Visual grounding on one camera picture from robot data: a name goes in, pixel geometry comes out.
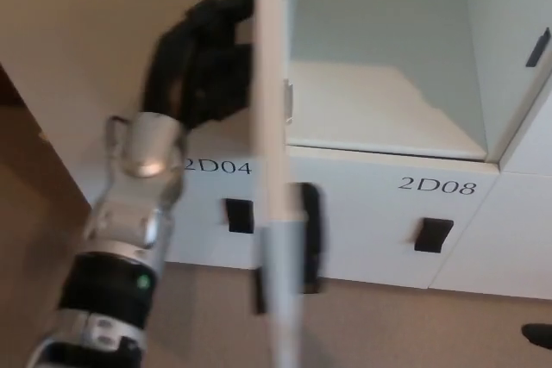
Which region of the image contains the white locker door 2D03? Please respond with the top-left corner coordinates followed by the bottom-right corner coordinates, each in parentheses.
top-left (0, 0), bottom-right (258, 149)

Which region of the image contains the dark brown wooden panel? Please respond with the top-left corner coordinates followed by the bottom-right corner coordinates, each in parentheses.
top-left (0, 64), bottom-right (42, 139)

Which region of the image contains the black handle of door 2D04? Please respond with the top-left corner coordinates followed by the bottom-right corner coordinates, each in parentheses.
top-left (223, 197), bottom-right (256, 234)

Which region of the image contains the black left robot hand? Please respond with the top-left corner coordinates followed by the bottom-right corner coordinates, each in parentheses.
top-left (140, 0), bottom-right (255, 130)

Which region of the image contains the white unlabelled low locker door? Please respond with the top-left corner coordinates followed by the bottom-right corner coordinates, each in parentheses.
top-left (430, 169), bottom-right (552, 300)

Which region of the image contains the black handle of open door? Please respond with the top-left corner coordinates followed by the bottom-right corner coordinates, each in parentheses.
top-left (253, 265), bottom-right (267, 315)

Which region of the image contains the white locker door 2D04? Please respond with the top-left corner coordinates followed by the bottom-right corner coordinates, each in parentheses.
top-left (72, 126), bottom-right (271, 270)

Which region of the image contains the white unlabelled tall locker door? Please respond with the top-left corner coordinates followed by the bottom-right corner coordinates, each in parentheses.
top-left (502, 78), bottom-right (552, 175)

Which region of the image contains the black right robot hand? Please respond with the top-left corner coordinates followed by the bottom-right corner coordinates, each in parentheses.
top-left (520, 322), bottom-right (552, 350)

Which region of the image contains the black lock box inside door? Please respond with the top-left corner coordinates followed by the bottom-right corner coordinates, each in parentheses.
top-left (297, 182), bottom-right (329, 295)

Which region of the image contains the black handle of door 2D08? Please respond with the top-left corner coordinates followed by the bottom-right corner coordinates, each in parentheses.
top-left (414, 217), bottom-right (455, 253)

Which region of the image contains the white locker cabinet unit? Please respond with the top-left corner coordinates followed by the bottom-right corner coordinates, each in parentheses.
top-left (0, 0), bottom-right (552, 300)

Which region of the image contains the silver door hinge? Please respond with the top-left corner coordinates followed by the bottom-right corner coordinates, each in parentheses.
top-left (282, 78), bottom-right (295, 126)

